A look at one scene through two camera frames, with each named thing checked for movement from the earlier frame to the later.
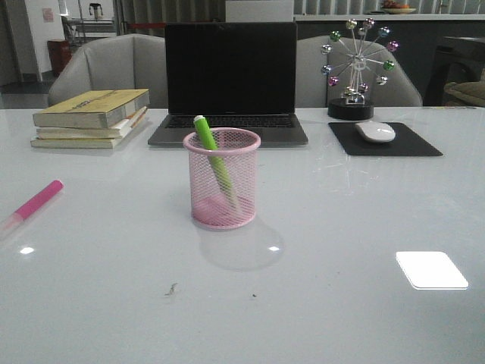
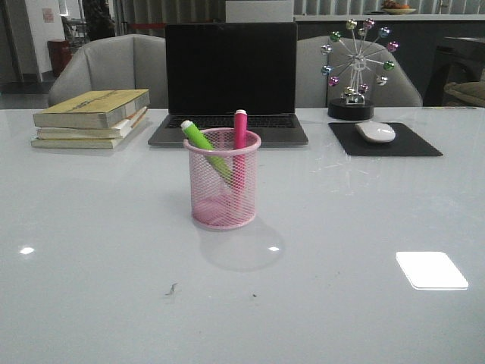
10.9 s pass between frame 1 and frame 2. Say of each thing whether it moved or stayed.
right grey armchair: stayed
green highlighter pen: moved
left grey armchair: stayed
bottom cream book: stayed
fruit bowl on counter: stayed
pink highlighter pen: moved
